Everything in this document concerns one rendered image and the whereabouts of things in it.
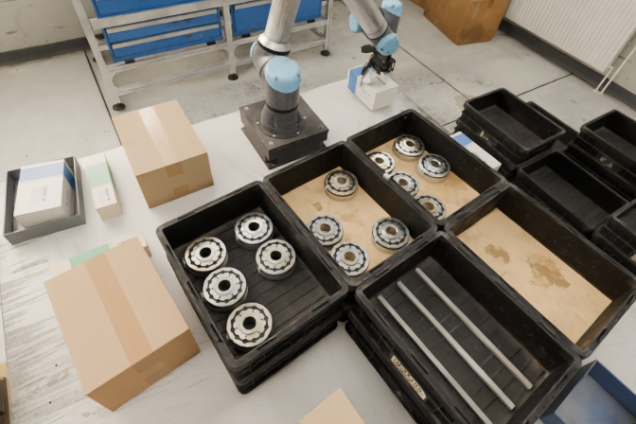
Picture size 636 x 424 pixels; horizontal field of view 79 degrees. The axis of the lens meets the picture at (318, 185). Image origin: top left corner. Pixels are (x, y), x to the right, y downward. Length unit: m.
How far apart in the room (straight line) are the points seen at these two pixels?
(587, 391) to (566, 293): 0.24
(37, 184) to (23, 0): 2.28
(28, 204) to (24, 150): 1.54
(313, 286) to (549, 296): 0.61
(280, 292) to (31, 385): 0.61
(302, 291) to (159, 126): 0.74
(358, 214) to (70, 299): 0.75
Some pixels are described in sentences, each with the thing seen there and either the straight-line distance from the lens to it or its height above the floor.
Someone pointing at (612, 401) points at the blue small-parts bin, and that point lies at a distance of 1.32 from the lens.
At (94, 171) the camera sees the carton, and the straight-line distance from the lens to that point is 1.45.
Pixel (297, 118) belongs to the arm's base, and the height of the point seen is 0.84.
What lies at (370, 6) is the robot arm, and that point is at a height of 1.21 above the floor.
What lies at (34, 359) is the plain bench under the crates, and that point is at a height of 0.70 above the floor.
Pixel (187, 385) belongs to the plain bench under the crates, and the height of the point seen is 0.70.
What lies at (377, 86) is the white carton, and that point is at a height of 0.81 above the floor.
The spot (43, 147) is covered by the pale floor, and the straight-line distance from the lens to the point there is 2.88.
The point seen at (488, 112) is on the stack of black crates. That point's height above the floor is 0.49.
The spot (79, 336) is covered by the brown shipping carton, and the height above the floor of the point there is 0.86.
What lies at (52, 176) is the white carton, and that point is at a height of 0.79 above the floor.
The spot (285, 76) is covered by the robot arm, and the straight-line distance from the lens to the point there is 1.28.
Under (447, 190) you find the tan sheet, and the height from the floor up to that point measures 0.83.
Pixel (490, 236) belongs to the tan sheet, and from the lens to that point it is 1.23.
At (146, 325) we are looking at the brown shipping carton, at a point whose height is 0.86.
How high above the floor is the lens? 1.73
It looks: 49 degrees down
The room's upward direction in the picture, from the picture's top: 6 degrees clockwise
